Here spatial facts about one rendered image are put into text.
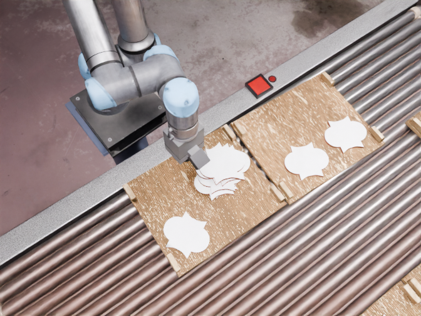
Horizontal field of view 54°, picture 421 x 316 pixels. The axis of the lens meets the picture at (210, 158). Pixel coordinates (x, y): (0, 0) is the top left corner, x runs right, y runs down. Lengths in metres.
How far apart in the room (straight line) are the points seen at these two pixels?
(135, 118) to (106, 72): 0.54
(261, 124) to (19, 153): 1.64
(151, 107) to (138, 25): 0.33
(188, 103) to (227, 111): 0.63
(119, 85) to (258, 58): 1.96
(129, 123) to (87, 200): 0.30
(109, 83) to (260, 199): 0.64
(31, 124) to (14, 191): 0.43
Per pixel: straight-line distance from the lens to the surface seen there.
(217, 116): 1.48
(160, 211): 1.32
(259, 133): 1.44
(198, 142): 1.07
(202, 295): 1.28
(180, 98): 0.87
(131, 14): 1.25
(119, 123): 1.46
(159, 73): 0.94
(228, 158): 1.31
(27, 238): 1.43
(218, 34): 2.93
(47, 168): 2.56
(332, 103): 1.55
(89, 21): 1.00
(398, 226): 1.45
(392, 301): 1.37
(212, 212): 1.31
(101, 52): 0.96
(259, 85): 1.55
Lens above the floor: 2.19
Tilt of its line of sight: 65 degrees down
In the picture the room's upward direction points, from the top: 1 degrees clockwise
